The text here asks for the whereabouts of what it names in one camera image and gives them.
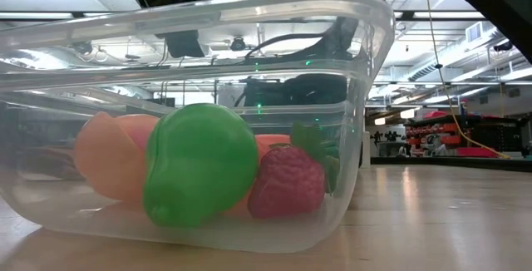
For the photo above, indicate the clear plastic tupperware container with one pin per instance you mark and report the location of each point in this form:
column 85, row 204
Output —
column 208, row 235

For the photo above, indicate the blue and red bottle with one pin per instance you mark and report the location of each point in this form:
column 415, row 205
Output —
column 463, row 109

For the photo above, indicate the shelf with red bins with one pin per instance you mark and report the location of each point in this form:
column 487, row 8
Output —
column 440, row 134

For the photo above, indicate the black ceiling fixture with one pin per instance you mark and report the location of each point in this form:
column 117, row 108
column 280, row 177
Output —
column 503, row 46

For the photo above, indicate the pink storage bin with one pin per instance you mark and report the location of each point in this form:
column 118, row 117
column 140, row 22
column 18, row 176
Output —
column 476, row 152

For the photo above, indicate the black aluminium table frame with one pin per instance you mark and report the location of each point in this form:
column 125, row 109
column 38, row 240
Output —
column 457, row 164

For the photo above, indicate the green toy pear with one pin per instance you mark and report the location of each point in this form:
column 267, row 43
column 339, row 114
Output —
column 199, row 163

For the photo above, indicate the white ceiling vent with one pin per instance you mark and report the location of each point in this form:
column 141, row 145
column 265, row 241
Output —
column 474, row 32

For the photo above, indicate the red toy strawberry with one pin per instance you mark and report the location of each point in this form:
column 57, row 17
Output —
column 287, row 183

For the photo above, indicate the peach toy fruit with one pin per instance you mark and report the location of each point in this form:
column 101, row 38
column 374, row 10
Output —
column 108, row 159

